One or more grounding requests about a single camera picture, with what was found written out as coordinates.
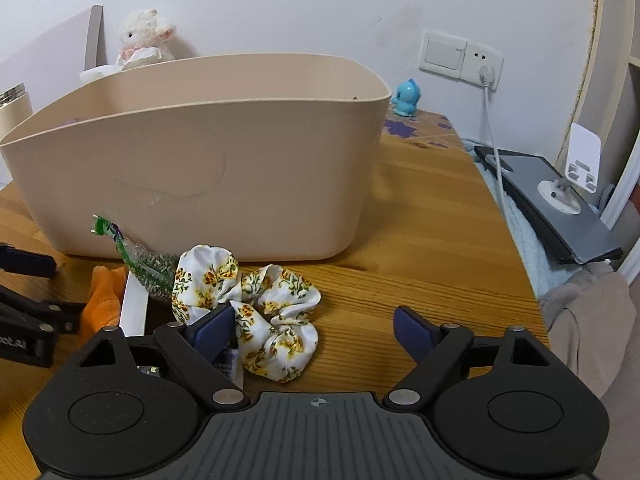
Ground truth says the floral fabric scrunchie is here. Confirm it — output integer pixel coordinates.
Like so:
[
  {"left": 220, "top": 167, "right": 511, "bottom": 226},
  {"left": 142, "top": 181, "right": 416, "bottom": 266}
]
[{"left": 171, "top": 245, "right": 321, "bottom": 384}]

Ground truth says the white framed wardrobe door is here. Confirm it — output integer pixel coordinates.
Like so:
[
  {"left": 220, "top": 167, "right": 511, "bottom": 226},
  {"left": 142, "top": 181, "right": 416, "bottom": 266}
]
[{"left": 594, "top": 0, "right": 640, "bottom": 281}]

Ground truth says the grey laptop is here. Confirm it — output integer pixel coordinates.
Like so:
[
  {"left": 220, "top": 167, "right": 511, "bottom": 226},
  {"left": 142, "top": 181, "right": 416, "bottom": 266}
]
[{"left": 474, "top": 146, "right": 623, "bottom": 264}]

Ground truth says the blue small figurine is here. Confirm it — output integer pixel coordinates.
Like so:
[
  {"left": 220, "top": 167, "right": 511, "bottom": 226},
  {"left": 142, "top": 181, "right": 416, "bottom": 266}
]
[{"left": 392, "top": 78, "right": 421, "bottom": 117}]

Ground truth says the cream thermos bottle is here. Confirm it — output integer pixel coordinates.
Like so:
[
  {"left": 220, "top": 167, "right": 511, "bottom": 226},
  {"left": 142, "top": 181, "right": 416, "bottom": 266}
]
[{"left": 0, "top": 84, "right": 32, "bottom": 139}]

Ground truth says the green clear snack bag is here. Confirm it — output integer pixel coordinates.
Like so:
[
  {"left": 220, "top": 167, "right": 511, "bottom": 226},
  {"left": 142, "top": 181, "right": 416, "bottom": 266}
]
[{"left": 92, "top": 214, "right": 178, "bottom": 304}]

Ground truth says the white phone stand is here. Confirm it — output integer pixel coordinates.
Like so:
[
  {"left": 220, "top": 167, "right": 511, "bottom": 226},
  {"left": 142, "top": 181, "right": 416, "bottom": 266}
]
[{"left": 537, "top": 122, "right": 601, "bottom": 216}]

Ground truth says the beige crumpled cloth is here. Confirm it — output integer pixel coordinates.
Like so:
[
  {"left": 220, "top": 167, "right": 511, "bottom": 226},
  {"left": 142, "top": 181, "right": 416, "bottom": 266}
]
[{"left": 538, "top": 261, "right": 637, "bottom": 398}]

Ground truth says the white wall switch socket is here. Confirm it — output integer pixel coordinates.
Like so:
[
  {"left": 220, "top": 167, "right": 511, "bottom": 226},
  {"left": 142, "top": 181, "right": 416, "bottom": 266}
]
[{"left": 419, "top": 29, "right": 504, "bottom": 91}]

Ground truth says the white plug and cable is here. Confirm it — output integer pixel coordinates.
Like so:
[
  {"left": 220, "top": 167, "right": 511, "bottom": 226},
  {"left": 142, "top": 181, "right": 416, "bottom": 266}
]
[{"left": 478, "top": 63, "right": 512, "bottom": 221}]

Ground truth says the beige plastic storage bin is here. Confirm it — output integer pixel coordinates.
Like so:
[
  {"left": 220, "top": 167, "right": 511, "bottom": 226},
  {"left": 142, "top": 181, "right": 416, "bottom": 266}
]
[{"left": 1, "top": 53, "right": 390, "bottom": 262}]

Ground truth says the light blue blanket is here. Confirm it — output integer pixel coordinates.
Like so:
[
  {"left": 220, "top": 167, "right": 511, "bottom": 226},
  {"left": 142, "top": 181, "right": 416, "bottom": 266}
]
[{"left": 462, "top": 139, "right": 579, "bottom": 299}]

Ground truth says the orange plush toy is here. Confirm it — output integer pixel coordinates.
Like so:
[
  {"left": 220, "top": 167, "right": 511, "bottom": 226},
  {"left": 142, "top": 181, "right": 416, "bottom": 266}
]
[{"left": 78, "top": 266, "right": 128, "bottom": 341}]

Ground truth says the white plush lamb toy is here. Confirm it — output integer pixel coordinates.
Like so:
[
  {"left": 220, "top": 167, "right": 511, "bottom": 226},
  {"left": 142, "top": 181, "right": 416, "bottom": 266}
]
[{"left": 116, "top": 9, "right": 176, "bottom": 67}]

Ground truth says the white small box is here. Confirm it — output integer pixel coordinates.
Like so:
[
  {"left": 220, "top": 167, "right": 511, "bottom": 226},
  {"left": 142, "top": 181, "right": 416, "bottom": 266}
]
[{"left": 119, "top": 273, "right": 149, "bottom": 337}]

